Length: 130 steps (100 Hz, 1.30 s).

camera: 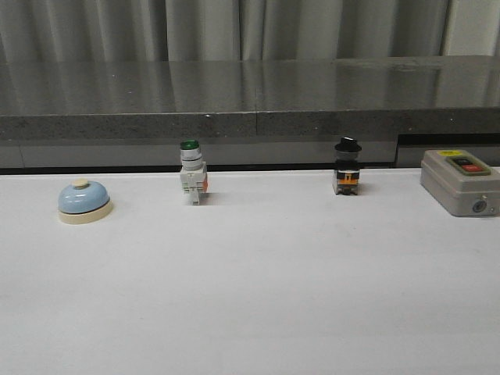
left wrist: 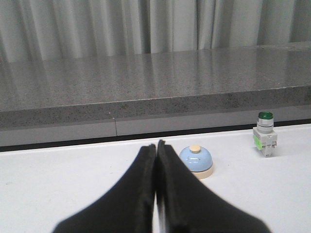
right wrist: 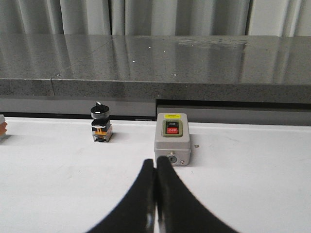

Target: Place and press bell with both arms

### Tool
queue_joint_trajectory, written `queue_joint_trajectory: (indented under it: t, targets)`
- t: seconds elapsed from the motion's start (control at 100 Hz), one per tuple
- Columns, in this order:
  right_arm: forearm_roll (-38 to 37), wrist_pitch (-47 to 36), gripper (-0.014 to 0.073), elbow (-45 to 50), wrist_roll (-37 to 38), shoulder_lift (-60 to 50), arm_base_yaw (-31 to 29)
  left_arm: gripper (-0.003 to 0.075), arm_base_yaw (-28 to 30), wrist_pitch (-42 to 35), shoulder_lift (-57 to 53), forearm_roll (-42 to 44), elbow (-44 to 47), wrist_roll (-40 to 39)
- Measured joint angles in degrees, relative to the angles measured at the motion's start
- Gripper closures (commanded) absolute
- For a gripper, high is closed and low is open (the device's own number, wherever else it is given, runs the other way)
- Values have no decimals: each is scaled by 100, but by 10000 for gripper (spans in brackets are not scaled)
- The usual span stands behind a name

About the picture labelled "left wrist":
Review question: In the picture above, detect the grey stone counter ledge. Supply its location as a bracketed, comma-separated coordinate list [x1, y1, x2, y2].
[0, 42, 311, 147]

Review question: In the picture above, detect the blue desk bell cream base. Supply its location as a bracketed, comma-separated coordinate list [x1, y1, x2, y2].
[179, 145, 213, 180]

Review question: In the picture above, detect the green pushbutton switch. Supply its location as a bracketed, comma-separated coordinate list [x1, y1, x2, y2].
[253, 111, 277, 157]

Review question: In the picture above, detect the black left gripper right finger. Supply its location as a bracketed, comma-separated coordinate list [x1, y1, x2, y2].
[156, 140, 270, 233]

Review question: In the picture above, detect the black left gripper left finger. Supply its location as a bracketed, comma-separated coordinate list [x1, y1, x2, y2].
[54, 144, 156, 233]

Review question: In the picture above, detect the grey curtain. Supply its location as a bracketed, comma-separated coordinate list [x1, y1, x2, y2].
[0, 0, 311, 62]

